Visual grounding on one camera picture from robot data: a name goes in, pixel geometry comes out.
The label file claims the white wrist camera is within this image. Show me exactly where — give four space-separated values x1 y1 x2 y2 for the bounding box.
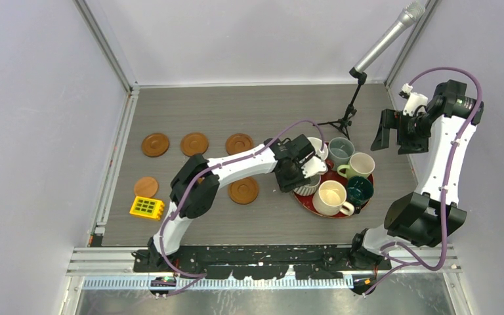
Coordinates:
301 150 328 178
399 83 428 117

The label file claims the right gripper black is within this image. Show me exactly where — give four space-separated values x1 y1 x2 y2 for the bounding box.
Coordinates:
371 108 432 155

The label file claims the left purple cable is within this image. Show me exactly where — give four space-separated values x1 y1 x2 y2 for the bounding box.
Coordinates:
156 119 327 297

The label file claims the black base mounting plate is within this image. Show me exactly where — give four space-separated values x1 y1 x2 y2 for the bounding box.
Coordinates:
131 245 377 280

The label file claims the red round tray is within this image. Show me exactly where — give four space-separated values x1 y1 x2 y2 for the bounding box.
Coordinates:
292 170 374 218

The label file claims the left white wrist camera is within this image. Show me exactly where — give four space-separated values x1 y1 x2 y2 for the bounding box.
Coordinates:
301 150 328 178

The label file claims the grey striped ribbed cup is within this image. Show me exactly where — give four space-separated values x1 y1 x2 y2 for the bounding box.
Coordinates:
293 175 321 197

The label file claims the grey blue cup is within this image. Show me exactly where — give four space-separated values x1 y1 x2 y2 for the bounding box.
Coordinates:
328 137 356 171

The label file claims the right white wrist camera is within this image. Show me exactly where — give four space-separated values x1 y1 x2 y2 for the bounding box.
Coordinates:
399 83 428 117

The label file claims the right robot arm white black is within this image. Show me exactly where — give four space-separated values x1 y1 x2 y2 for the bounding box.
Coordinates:
348 80 484 270

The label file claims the small dark wooden coaster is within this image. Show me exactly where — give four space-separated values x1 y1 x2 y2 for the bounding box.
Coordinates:
141 133 170 158

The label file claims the silver microphone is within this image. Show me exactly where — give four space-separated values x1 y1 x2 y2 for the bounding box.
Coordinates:
349 1 426 85

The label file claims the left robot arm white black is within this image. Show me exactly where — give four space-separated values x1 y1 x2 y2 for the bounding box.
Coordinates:
148 135 327 272

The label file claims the aluminium front rail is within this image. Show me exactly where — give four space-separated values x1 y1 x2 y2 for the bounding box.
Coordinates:
66 245 463 276

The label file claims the white cup red outside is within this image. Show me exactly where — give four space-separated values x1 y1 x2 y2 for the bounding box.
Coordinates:
308 137 333 171

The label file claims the large cream mug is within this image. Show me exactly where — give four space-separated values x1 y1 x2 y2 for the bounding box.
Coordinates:
312 180 355 217

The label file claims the yellow toy block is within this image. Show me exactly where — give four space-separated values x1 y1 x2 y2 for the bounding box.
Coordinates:
129 196 165 221

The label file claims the light green cup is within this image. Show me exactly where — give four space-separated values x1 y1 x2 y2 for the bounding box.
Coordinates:
337 152 376 179

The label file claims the dark teal cup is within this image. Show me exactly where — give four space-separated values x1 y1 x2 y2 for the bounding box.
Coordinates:
346 176 374 207

